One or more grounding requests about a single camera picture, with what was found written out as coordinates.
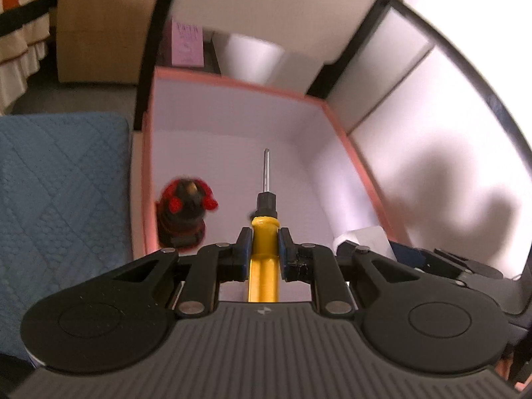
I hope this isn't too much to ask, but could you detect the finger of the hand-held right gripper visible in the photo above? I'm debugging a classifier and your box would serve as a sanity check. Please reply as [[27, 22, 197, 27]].
[[388, 242, 467, 288], [433, 248, 506, 280]]

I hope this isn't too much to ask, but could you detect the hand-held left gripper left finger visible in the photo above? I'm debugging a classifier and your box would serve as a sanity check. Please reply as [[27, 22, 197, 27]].
[[83, 226, 254, 319]]

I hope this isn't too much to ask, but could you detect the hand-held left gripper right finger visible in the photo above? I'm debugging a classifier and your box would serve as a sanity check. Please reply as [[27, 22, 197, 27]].
[[277, 226, 450, 319]]

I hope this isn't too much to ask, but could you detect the yellow handled screwdriver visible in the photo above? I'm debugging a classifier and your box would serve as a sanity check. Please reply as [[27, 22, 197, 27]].
[[247, 148, 280, 303]]

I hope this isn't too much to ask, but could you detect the white card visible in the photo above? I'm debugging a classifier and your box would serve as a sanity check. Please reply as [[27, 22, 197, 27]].
[[333, 226, 396, 261]]

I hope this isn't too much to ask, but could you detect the black jar with red ribbon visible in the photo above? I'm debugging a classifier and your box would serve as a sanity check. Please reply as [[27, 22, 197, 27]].
[[155, 177, 219, 251]]

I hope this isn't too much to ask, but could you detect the orange cardboard box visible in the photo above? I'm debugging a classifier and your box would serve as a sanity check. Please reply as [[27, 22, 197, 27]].
[[141, 66, 413, 303]]

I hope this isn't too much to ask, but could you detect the blue quilted mat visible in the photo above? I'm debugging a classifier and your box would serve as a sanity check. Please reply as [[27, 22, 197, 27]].
[[0, 112, 134, 359]]

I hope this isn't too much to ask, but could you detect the small white storage box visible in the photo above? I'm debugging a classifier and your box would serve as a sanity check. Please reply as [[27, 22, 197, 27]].
[[216, 33, 288, 85]]

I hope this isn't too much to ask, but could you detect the black metal rack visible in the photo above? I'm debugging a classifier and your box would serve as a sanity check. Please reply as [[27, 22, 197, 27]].
[[132, 0, 532, 202]]

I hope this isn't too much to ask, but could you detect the pink paper bag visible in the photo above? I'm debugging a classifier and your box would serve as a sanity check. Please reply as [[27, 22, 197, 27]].
[[160, 17, 205, 68]]

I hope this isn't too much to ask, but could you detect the large white cardboard box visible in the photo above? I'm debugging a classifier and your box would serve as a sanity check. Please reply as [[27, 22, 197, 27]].
[[166, 0, 402, 66]]

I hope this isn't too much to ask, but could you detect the brown cardboard box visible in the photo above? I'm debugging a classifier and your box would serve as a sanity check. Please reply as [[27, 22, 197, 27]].
[[57, 0, 168, 85]]

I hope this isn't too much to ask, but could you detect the beige striped bed skirt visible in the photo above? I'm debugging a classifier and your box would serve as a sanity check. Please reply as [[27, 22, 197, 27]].
[[0, 0, 60, 116]]

